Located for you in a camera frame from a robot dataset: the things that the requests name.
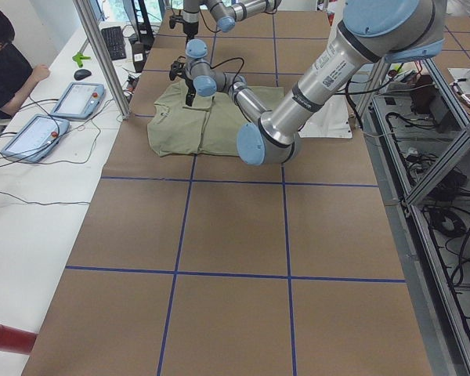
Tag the sage green long-sleeve shirt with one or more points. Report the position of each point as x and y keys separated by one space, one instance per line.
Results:
x=209 y=126

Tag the red cylinder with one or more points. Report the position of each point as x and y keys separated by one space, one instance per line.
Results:
x=13 y=340

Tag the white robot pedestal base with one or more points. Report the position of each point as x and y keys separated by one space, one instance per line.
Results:
x=329 y=122

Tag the person in black shirt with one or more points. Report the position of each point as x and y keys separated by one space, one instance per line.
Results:
x=17 y=77

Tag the far blue teach pendant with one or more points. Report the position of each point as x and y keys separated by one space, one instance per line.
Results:
x=79 y=101

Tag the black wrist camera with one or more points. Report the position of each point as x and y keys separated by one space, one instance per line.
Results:
x=177 y=69
x=174 y=20

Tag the aluminium frame post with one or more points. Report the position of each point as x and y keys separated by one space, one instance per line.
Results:
x=93 y=34

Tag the black computer mouse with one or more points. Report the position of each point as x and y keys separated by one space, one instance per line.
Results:
x=81 y=74

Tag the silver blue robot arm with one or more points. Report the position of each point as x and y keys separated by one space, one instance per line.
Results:
x=225 y=16
x=369 y=31

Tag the near blue teach pendant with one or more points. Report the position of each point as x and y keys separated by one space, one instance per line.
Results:
x=36 y=139

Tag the blue teach pendant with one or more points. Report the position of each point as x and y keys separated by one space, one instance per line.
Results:
x=79 y=101
x=36 y=139

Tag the aluminium frame cabinet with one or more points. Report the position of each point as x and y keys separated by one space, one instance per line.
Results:
x=418 y=133

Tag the green plastic tool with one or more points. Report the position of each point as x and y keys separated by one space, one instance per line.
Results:
x=79 y=58

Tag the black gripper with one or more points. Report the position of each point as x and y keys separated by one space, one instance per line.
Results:
x=189 y=85
x=189 y=28

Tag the black keyboard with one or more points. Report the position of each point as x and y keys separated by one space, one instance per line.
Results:
x=114 y=41

